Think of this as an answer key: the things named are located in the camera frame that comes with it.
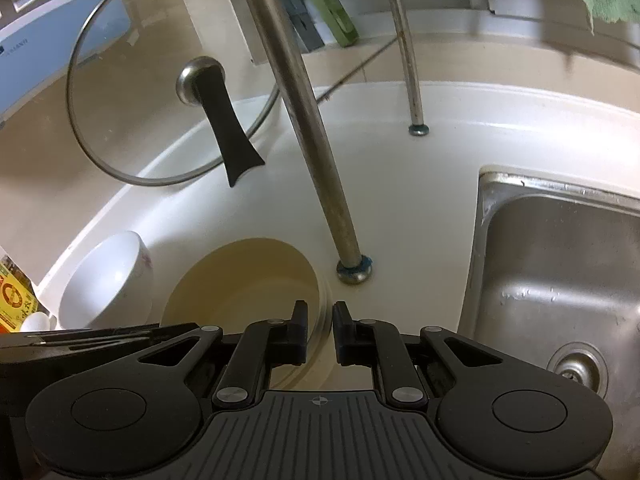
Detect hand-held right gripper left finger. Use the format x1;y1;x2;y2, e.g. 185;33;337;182
119;300;308;410

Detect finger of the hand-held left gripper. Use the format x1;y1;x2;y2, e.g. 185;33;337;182
20;322;201;356

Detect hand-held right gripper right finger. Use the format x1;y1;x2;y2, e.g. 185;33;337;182
332;301;521;408

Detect white ceramic bowl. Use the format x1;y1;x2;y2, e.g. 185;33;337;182
59;231;153;332

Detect cream ribbed bowl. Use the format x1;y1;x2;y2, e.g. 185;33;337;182
160;237;333;392

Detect white egg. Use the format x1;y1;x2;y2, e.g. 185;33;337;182
20;311;51;332

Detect red label clear bottle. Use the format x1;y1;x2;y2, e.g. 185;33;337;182
0;254;39;334

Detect metal rack legs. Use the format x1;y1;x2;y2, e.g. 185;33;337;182
235;0;431;286

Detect steel sink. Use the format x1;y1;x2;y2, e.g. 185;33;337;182
457;165;640;413

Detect sink drain strainer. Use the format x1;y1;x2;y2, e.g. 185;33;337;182
546;342;608;401

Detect glass pot lid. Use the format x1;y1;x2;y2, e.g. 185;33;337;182
66;0;281;189

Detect green plastic board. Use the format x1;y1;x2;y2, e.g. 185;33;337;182
287;0;360;50

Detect white wall appliance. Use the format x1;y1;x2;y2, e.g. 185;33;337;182
0;0;132;117

